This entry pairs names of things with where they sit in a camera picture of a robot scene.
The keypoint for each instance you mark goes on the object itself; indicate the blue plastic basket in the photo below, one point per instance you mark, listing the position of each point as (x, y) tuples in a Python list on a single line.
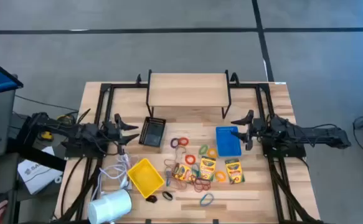
[(228, 143)]

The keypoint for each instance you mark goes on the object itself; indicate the grey blue rubber band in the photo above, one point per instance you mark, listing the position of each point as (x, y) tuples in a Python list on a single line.
[(167, 182)]

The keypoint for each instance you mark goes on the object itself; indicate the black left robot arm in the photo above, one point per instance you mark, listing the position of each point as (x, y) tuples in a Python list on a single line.
[(84, 132)]

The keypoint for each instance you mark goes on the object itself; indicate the white cardboard box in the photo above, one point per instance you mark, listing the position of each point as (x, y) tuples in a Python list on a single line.
[(38, 180)]

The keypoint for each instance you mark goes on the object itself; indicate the purple rubber band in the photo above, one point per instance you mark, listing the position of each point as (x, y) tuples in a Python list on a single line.
[(171, 143)]

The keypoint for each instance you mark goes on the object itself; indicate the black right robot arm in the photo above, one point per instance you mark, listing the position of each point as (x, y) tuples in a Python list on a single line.
[(318, 133)]

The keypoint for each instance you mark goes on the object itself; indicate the orange rubber band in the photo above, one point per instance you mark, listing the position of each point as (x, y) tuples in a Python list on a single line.
[(208, 153), (216, 176)]

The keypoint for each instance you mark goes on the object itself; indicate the red rubber band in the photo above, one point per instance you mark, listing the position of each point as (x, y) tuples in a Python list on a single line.
[(179, 142), (186, 160)]

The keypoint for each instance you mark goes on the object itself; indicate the yellow plastic basket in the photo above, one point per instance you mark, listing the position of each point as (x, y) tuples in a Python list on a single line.
[(145, 178)]

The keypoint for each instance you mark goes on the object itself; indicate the dark red rubber bands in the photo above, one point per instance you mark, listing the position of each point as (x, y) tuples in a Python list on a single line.
[(202, 188)]

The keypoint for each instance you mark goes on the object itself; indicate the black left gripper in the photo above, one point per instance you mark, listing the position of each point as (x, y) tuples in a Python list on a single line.
[(111, 133)]

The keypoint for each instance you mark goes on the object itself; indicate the wooden shelf riser black frame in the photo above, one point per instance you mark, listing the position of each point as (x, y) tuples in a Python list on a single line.
[(187, 90)]

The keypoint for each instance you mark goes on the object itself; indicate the yellow green crayon box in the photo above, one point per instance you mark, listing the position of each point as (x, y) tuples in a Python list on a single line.
[(182, 172), (234, 171), (207, 168)]

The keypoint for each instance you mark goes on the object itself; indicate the green rubber band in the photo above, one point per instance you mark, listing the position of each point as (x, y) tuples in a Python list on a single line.
[(199, 151)]

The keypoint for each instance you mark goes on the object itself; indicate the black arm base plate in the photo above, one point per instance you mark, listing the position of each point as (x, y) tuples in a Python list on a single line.
[(293, 152), (75, 152)]

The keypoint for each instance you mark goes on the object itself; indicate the black aluminium rig frame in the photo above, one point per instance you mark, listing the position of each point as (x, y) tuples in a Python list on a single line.
[(128, 86)]

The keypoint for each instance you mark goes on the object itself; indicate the black desk beam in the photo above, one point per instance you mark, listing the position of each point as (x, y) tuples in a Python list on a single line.
[(38, 155)]

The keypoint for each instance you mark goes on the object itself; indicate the teal rubber band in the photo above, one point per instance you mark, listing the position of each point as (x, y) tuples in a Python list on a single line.
[(192, 170)]

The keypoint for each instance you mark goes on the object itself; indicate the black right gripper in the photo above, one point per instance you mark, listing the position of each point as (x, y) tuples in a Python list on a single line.
[(257, 129)]

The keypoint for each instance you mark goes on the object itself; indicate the white cylindrical projector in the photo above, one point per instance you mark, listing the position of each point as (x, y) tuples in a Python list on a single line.
[(109, 207)]

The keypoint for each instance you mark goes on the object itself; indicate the black mesh basket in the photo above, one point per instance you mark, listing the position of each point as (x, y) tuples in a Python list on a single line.
[(152, 133)]

